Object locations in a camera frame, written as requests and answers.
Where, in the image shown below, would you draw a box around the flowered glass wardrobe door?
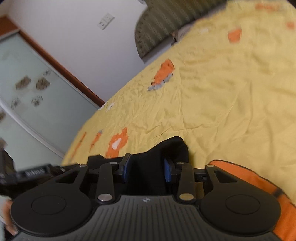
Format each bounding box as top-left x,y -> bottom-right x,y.
0,32 -> 100,168

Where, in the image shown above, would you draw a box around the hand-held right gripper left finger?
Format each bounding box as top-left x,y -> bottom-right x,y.
54,152 -> 133,204

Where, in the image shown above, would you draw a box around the yellow printed bedsheet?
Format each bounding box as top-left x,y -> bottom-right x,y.
61,0 -> 296,241

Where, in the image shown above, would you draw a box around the person's left hand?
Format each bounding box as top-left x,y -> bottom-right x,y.
0,199 -> 19,235

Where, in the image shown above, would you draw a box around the brown wooden wardrobe frame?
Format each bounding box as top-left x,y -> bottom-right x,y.
0,15 -> 106,106

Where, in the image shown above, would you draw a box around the black pants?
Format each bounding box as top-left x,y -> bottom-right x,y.
87,136 -> 193,197

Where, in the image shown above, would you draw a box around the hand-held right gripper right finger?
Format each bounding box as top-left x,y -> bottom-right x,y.
163,158 -> 230,204

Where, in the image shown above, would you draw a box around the patterned pillow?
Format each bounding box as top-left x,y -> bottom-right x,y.
171,22 -> 197,46

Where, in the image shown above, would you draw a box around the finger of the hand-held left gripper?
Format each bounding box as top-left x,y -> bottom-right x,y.
87,155 -> 106,171

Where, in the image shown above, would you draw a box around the olive padded headboard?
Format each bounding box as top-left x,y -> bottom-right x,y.
135,0 -> 228,59

